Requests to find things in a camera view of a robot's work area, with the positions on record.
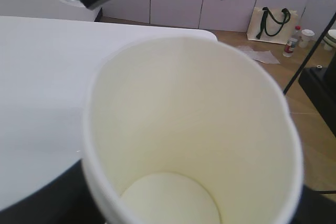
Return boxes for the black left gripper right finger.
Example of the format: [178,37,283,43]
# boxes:
[293,185,336,224]

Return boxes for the cream tote bag black straps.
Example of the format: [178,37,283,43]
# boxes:
[247,6,299,46]

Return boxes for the white cabinet doors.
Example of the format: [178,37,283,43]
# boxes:
[102,0,335,32]

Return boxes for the white round stool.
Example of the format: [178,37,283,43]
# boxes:
[322,29,336,51]

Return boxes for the white paper cup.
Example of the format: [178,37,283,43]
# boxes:
[82,36,303,223]

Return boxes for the red capped plastic bottle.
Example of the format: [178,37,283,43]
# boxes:
[282,26,301,58]

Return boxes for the black tripod pole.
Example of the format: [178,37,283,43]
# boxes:
[283,13,336,95]

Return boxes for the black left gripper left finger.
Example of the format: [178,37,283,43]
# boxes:
[1,161,106,223]

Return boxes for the crumpled plastic sheet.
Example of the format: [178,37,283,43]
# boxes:
[236,46,280,64]

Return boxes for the black stand base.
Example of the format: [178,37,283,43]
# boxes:
[298,57,335,134]

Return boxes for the white lidded coffee cup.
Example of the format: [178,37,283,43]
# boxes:
[298,29,315,48]

